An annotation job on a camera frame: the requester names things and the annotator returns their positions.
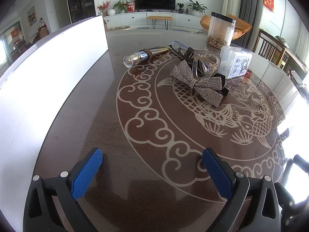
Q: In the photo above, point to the clear hair claw clip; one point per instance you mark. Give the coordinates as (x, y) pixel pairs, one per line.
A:
(207, 61)

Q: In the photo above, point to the dark glass display cabinet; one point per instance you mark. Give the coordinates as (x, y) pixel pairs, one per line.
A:
(80, 0)

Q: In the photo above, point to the red wall hanging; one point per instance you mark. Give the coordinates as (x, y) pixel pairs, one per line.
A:
(269, 0)

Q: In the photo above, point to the orange lounge chair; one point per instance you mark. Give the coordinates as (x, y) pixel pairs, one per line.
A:
(241, 27)

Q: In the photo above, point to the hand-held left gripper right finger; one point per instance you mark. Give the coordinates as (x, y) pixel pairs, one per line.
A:
(218, 175)

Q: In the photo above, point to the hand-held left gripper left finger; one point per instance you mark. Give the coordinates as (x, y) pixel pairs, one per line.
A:
(85, 175)

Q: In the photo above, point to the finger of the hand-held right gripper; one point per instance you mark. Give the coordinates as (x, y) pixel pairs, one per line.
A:
(286, 195)
(301, 163)

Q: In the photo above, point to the grey curtain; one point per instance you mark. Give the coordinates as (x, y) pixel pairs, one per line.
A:
(252, 4)

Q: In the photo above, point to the black television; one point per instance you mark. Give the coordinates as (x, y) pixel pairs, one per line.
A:
(155, 0)

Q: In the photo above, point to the white television cabinet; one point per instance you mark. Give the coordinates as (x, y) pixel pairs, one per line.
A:
(135, 20)

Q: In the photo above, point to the green potted plant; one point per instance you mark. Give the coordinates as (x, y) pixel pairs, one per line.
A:
(120, 5)

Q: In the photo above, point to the rhinestone bow hair clip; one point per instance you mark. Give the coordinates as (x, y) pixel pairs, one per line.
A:
(202, 84)

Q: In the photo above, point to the red paper decoration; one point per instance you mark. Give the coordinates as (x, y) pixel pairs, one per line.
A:
(15, 33)

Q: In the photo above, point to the white storage box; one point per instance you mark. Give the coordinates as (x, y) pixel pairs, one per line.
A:
(48, 82)

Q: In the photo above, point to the small potted plant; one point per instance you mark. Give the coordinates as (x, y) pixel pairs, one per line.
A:
(180, 6)

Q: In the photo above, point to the white door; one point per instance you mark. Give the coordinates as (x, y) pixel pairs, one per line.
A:
(61, 11)

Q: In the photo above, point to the large leafy potted plant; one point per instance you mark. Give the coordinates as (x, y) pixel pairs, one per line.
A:
(196, 6)

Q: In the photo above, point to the clear plastic floss box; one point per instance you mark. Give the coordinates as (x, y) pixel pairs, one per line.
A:
(237, 61)

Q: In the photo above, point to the gold cosmetic tube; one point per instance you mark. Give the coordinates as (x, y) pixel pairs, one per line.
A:
(149, 53)

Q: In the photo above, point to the red flower arrangement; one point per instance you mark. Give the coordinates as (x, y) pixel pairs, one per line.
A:
(103, 6)

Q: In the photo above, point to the wooden chair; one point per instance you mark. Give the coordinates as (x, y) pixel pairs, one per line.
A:
(268, 47)

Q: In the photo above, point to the orange wooden stool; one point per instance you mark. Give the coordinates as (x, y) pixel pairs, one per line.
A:
(159, 18)

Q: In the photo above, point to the red gift box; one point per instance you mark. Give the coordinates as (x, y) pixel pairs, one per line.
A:
(131, 7)

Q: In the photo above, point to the white round vase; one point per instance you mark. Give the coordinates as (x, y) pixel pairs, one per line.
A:
(111, 12)

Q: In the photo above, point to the framed wall painting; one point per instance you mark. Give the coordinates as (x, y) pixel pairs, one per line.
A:
(31, 16)

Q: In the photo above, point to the clear jar with black lid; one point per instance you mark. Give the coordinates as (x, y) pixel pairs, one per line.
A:
(221, 29)

